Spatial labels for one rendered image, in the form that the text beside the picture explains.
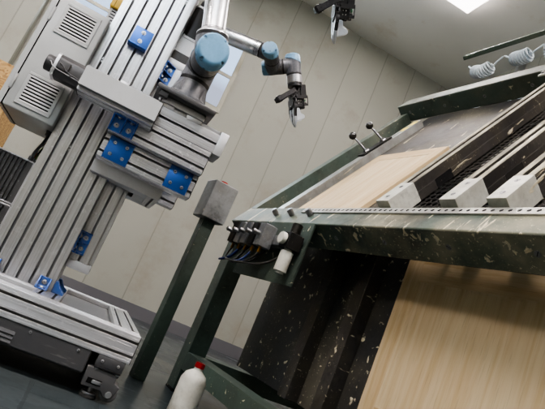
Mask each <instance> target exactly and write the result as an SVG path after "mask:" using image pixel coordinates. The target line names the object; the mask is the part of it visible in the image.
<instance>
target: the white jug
mask: <svg viewBox="0 0 545 409"><path fill-rule="evenodd" d="M205 366H206V365H205V364H203V363H201V362H199V361H196V363H195V367H194V368H193V369H189V370H186V371H185V372H184V373H183V374H182V375H181V376H180V379H179V381H178V384H177V386H176V388H175V390H174V393H173V395H172V398H171V399H170V402H169V405H168V407H167V408H166V409H196V408H197V407H198V405H199V402H200V399H201V397H202V395H203V392H204V390H205V387H206V377H205V376H204V374H203V373H202V372H203V370H204V368H205Z"/></svg>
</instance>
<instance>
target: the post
mask: <svg viewBox="0 0 545 409"><path fill-rule="evenodd" d="M214 225H215V222H212V221H210V220H208V219H207V218H204V217H201V218H200V219H199V221H198V223H197V225H196V228H195V230H194V232H193V234H192V236H191V239H190V241H189V243H188V245H187V248H186V250H185V252H184V253H183V256H182V259H181V260H180V262H179V265H178V267H177V269H176V271H175V274H174V276H173V278H172V280H171V283H170V285H169V287H168V289H167V292H166V293H165V296H164V298H163V300H162V302H161V305H160V307H159V308H158V311H157V314H156V315H155V317H154V320H153V322H152V324H151V326H150V329H149V331H148V333H147V335H146V338H145V339H144V342H143V344H142V347H141V348H140V350H139V353H138V355H137V357H136V359H135V362H134V363H133V366H132V368H131V370H130V372H129V374H130V376H131V377H132V378H135V379H137V380H140V381H145V379H146V377H147V375H148V372H149V370H150V368H151V366H152V363H153V361H154V359H155V357H156V355H157V352H158V350H159V348H160V346H161V343H162V341H163V339H164V336H165V334H166V332H167V330H168V328H169V326H170V323H171V321H172V319H173V317H174V314H175V312H176V310H177V308H178V305H179V303H180V301H181V299H182V296H183V294H184V292H185V290H186V288H187V285H188V282H189V281H190V279H191V276H192V274H193V272H194V270H195V267H196V265H197V263H198V261H199V258H200V256H201V254H202V252H203V250H204V247H205V245H206V243H207V241H208V238H209V235H210V234H211V232H212V229H213V227H214Z"/></svg>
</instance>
